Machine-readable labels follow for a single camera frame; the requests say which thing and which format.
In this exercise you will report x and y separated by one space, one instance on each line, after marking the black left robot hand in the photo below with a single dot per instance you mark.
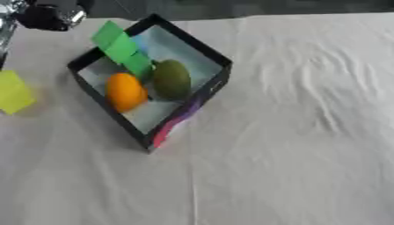
48 16

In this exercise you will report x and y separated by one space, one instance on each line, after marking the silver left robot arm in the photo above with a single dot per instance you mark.
8 20

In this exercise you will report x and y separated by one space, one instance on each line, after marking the black box with white inside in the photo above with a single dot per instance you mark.
205 88

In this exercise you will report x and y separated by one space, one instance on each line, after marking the green stepped block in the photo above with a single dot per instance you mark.
122 49

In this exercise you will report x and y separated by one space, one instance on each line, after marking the yellow-green block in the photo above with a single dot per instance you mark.
13 92

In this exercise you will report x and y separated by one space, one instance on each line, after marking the light blue block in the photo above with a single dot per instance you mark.
140 44

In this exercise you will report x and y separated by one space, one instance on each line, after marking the orange toy mango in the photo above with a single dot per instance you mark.
124 92

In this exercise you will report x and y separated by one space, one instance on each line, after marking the green toy mango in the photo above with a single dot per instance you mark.
172 79

